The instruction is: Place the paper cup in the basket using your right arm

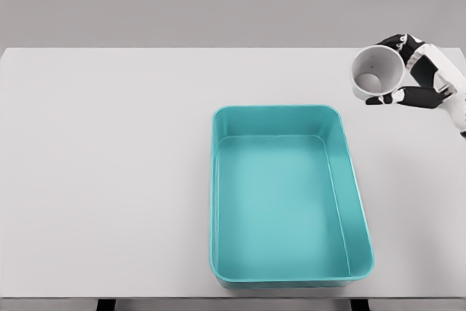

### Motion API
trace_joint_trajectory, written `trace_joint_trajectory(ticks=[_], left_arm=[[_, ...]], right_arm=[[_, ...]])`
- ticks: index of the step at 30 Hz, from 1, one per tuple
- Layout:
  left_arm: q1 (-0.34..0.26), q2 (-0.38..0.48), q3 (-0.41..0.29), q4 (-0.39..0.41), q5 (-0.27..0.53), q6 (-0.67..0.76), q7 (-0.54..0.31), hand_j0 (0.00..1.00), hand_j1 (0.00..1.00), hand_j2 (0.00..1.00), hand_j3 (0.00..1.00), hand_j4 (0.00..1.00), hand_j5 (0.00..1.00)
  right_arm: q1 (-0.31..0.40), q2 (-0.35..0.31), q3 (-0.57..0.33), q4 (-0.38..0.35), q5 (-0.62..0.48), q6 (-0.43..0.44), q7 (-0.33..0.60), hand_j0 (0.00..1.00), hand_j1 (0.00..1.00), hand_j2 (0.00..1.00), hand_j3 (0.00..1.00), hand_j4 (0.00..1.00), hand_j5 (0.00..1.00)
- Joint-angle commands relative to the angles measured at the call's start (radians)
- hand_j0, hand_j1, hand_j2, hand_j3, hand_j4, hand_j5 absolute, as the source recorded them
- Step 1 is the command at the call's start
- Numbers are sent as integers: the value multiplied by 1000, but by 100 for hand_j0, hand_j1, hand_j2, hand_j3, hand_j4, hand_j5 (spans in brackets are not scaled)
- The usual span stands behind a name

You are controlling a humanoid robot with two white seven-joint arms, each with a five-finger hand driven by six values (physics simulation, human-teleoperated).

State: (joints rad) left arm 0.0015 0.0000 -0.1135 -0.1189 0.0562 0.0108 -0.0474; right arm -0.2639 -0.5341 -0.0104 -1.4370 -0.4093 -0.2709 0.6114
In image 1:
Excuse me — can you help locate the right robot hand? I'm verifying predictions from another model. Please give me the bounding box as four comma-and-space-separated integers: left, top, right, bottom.
365, 33, 466, 114

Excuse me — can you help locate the teal plastic basket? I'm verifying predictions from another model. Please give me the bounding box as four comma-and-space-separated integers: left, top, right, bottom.
208, 104, 375, 290

